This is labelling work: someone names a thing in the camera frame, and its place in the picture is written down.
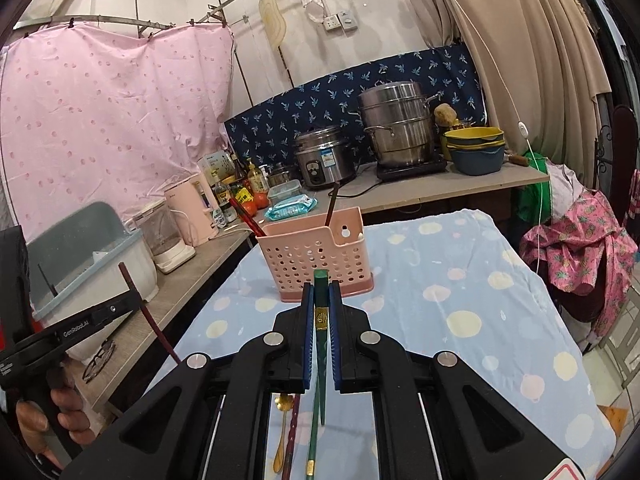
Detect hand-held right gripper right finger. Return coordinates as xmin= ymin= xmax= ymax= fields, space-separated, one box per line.
xmin=328 ymin=282 xmax=586 ymax=480

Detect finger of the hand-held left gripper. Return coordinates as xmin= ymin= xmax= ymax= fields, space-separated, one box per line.
xmin=17 ymin=291 xmax=146 ymax=361

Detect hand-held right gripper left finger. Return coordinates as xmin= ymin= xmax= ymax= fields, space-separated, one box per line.
xmin=60 ymin=282 xmax=317 ymax=480

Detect dark red chopstick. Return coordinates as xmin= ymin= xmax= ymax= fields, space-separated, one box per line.
xmin=118 ymin=262 xmax=182 ymax=365

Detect green chopstick gold band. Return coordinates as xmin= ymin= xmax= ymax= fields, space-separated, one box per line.
xmin=304 ymin=400 xmax=322 ymax=480
xmin=312 ymin=268 xmax=332 ymax=425

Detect pink perforated utensil basket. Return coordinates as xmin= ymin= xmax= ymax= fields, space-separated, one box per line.
xmin=255 ymin=206 xmax=375 ymax=304

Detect dark brown chopstick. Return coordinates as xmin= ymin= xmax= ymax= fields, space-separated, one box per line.
xmin=324 ymin=183 xmax=341 ymax=227

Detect person's left hand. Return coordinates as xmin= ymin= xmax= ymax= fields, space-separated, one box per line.
xmin=15 ymin=375 xmax=96 ymax=467

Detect black stick in tub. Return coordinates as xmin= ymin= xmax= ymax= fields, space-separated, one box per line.
xmin=38 ymin=263 xmax=60 ymax=297

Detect black eyeglasses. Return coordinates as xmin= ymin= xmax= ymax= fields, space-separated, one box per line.
xmin=82 ymin=339 xmax=117 ymax=385

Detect white dish tub blue rim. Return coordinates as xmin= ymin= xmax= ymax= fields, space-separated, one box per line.
xmin=27 ymin=230 xmax=160 ymax=362

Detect gold flower spoon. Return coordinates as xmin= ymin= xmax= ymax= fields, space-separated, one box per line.
xmin=272 ymin=393 xmax=294 ymax=474

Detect teal plastic lid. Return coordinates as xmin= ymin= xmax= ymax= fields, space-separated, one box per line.
xmin=24 ymin=201 xmax=127 ymax=282

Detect maroon chopstick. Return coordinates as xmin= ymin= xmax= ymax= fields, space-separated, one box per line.
xmin=281 ymin=394 xmax=301 ymax=480

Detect wooden counter board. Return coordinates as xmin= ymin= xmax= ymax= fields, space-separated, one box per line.
xmin=65 ymin=162 xmax=551 ymax=417

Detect blue printed tablecloth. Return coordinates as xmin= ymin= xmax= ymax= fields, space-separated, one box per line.
xmin=172 ymin=208 xmax=619 ymax=480

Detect blue wet wipes pack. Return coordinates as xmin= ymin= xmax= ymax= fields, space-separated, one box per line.
xmin=263 ymin=196 xmax=319 ymax=222

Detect pink electric kettle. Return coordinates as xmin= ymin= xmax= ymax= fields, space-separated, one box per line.
xmin=164 ymin=172 xmax=221 ymax=247

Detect small steel pot with lid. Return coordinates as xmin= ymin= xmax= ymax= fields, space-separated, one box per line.
xmin=267 ymin=162 xmax=296 ymax=189

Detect yellow label oil bottle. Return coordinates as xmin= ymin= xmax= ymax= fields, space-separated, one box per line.
xmin=248 ymin=162 xmax=270 ymax=195

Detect steel rice cooker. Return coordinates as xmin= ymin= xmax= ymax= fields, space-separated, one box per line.
xmin=292 ymin=126 xmax=357 ymax=190

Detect pink dotted curtain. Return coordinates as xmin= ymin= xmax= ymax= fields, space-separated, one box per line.
xmin=0 ymin=22 xmax=236 ymax=257

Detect black induction cooktop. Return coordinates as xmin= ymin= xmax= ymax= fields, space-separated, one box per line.
xmin=375 ymin=157 xmax=449 ymax=182

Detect white carton box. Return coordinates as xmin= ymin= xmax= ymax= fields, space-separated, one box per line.
xmin=197 ymin=149 xmax=236 ymax=187

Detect steel steamer pot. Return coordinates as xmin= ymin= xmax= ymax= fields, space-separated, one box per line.
xmin=357 ymin=81 xmax=444 ymax=169

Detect blue bowl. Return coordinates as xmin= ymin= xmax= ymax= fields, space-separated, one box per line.
xmin=446 ymin=142 xmax=507 ymax=177

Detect navy floral cloth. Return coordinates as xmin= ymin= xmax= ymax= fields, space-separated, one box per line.
xmin=223 ymin=42 xmax=489 ymax=187

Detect green cloth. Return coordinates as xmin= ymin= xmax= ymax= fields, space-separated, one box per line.
xmin=516 ymin=149 xmax=557 ymax=224

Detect yellow rimmed bowl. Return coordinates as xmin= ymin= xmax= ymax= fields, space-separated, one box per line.
xmin=443 ymin=127 xmax=505 ymax=150

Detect pink pineapple print garment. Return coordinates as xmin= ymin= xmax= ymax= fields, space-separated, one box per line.
xmin=519 ymin=189 xmax=640 ymax=332

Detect pale lilac cloth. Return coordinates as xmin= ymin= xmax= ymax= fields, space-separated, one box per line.
xmin=547 ymin=159 xmax=586 ymax=222

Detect grey stool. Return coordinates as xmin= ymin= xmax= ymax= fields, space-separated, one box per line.
xmin=597 ymin=329 xmax=640 ymax=392

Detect hanging cutting board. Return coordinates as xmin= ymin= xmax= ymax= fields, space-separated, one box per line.
xmin=258 ymin=0 xmax=287 ymax=47

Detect black iron rack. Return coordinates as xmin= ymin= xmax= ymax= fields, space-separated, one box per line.
xmin=594 ymin=104 xmax=640 ymax=202

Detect beige curtain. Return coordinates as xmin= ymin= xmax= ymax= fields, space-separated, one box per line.
xmin=424 ymin=0 xmax=622 ymax=172

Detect white cord with switch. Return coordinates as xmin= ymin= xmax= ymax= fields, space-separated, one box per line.
xmin=425 ymin=0 xmax=547 ymax=272

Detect white wall socket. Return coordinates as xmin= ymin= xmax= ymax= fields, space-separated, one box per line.
xmin=323 ymin=11 xmax=359 ymax=32

